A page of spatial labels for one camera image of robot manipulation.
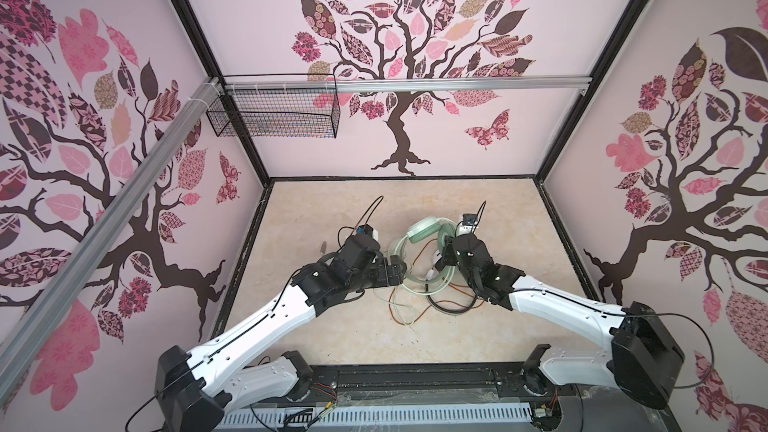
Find mint green headphones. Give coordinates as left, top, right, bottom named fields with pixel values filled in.
left=386, top=216, right=459, bottom=298

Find mint green headphone cable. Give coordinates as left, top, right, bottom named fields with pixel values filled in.
left=371, top=233, right=457, bottom=328

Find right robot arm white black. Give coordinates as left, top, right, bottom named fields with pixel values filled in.
left=436, top=233, right=685, bottom=410

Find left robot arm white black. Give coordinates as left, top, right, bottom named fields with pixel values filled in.
left=155, top=233, right=407, bottom=431

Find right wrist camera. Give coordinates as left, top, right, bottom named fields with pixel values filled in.
left=455, top=213, right=479, bottom=237

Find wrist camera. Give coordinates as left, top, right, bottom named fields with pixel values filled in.
left=353, top=223, right=379, bottom=240
left=455, top=213, right=479, bottom=237

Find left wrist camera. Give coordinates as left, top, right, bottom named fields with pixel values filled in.
left=353, top=223, right=379, bottom=240

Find red headphone cable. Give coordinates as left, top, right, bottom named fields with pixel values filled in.
left=386, top=239, right=490, bottom=326

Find white slotted cable duct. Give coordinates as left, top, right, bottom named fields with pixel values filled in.
left=216, top=403, right=532, bottom=431

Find rear aluminium rail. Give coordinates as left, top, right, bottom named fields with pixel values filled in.
left=220, top=74, right=592, bottom=95

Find aluminium rail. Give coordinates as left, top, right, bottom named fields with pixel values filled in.
left=220, top=74, right=592, bottom=95
left=1, top=77, right=222, bottom=400

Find black wire mesh basket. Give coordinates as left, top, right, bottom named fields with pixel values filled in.
left=206, top=72, right=341, bottom=138

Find left aluminium rail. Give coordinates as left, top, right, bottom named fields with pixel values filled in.
left=1, top=77, right=222, bottom=400

